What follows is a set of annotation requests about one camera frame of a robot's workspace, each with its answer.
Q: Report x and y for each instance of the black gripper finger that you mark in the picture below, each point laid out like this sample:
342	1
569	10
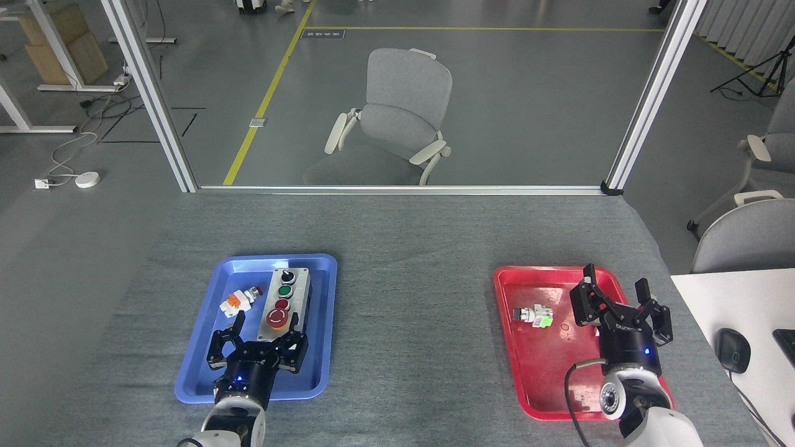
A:
661	323
295	352
222	352
587	305

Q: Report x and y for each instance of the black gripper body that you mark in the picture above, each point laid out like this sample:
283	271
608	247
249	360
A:
248	375
627	344

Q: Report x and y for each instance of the grey four-button control box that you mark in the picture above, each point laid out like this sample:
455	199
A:
298	285

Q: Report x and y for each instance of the brown cardboard box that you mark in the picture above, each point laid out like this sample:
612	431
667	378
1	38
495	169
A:
68	37

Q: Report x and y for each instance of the blue plastic tray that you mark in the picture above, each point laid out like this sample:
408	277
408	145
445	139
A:
317	366

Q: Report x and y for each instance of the red plastic tray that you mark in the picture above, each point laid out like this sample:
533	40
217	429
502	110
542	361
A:
546	366

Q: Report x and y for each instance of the black computer mouse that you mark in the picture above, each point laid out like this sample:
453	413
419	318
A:
733	351

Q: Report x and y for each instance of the white desk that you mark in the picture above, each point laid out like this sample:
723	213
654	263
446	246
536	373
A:
739	298

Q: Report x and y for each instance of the grey chair backrest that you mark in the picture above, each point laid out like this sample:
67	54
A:
745	239

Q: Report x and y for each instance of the black keyboard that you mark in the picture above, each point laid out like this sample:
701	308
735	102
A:
785	344

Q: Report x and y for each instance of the grey table cloth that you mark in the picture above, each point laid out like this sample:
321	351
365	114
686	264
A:
416	248

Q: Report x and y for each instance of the white round floor device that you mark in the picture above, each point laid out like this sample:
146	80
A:
87	180

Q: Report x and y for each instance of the silver floor plate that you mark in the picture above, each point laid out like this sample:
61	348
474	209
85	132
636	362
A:
258	122

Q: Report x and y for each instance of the grey office chair white arms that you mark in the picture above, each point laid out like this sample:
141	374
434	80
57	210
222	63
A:
400	118

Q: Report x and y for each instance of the black tripod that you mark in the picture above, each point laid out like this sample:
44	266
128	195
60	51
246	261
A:
761	71

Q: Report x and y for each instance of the white power strip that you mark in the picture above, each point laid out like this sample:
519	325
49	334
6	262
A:
122	79

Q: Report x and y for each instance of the white slatted partition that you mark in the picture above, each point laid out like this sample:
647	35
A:
745	25

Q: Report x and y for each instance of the dark floor sign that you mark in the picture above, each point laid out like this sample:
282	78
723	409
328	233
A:
322	34

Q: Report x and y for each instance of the white desk foot bar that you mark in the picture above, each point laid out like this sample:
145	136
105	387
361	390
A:
143	40

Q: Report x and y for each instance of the white stand on wheels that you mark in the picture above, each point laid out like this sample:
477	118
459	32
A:
250	5

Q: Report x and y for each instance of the green-backed push button switch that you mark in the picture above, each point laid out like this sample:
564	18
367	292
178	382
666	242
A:
534	315

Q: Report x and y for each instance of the red push button switch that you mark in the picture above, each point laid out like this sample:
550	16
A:
239	301

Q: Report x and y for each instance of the black post corner bracket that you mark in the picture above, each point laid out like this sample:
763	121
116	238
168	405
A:
612	188

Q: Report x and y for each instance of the silver aluminium rail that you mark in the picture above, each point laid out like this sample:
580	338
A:
397	189

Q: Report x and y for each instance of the grey office chair white frame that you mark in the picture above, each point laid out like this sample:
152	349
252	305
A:
779	149

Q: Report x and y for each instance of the silver aluminium post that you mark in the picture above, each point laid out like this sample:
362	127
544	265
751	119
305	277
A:
152	99
652	99

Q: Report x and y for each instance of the white wall socket plug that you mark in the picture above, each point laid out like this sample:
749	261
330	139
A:
42	184

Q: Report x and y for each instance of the white desk leg frame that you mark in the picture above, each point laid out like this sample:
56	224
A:
18	112
59	43

